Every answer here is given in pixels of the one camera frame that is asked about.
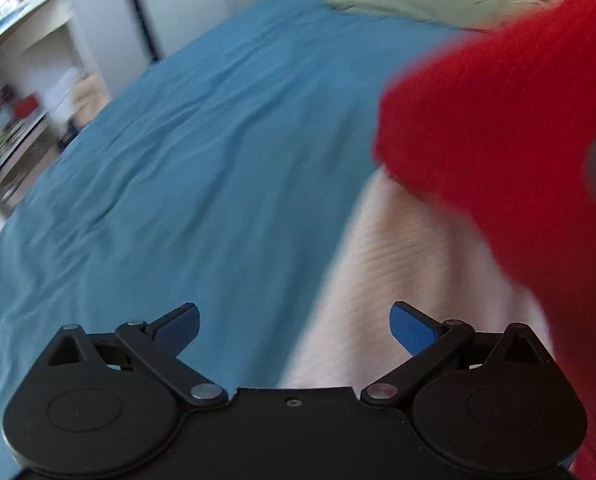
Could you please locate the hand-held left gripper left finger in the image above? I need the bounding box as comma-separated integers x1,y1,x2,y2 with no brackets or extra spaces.
45,302,229,409

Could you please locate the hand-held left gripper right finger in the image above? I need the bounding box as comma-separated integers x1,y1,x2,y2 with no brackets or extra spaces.
361,301,553,406

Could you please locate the white and red knit sweater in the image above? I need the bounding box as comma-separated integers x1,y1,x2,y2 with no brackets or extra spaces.
283,0,596,480

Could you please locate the bed with blue sheet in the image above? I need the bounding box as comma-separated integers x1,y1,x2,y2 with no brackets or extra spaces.
0,0,478,480

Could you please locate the beige handbag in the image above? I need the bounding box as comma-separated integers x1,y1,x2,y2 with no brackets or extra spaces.
73,77,111,126

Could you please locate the green pillow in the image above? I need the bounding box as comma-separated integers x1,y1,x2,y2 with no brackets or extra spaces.
323,0,518,31

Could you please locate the white plastic bag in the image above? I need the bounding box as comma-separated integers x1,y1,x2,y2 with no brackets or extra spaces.
45,67,79,111

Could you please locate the red box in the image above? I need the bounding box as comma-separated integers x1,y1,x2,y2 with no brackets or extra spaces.
13,95,39,118

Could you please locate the white shelf unit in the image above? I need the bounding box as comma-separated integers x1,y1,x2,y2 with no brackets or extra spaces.
0,0,161,218

